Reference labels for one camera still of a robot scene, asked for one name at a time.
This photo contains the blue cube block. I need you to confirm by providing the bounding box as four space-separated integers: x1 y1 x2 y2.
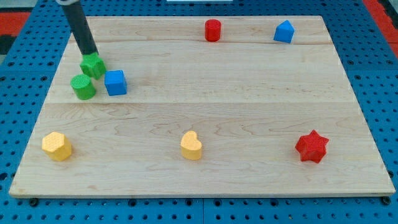
104 70 127 96

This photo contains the light wooden board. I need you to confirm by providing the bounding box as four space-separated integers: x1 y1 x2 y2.
9 16 396 198

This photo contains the yellow heart block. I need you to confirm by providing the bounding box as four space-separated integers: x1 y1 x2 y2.
180 131 202 161

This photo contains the red cylinder block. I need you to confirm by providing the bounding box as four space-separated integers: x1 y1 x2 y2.
205 19 221 42

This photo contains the blue pentagon block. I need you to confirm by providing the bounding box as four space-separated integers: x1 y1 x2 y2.
274 20 295 44

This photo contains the green star block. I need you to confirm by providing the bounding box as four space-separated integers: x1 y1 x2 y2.
80 52 106 80

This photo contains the red star block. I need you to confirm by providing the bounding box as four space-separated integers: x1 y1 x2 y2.
295 129 329 164

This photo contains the green cylinder block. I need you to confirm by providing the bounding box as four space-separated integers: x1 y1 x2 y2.
70 74 96 100

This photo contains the yellow hexagon block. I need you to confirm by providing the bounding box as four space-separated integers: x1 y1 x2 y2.
42 132 72 161

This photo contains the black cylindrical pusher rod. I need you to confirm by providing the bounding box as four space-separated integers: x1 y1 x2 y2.
56 0 98 55

